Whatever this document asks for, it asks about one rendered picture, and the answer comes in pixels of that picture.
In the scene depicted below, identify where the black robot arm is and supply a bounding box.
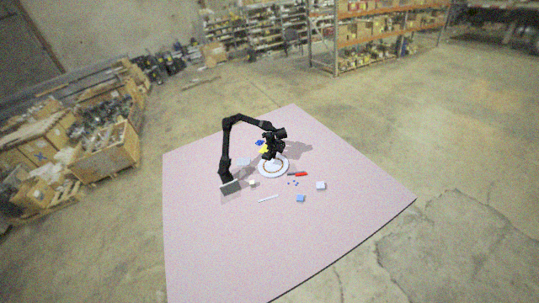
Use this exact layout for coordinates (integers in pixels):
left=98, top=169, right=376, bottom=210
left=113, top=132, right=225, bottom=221
left=217, top=113, right=287, bottom=184

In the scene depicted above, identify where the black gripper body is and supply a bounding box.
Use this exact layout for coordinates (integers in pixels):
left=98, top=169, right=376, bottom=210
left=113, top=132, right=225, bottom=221
left=261, top=138, right=282, bottom=161

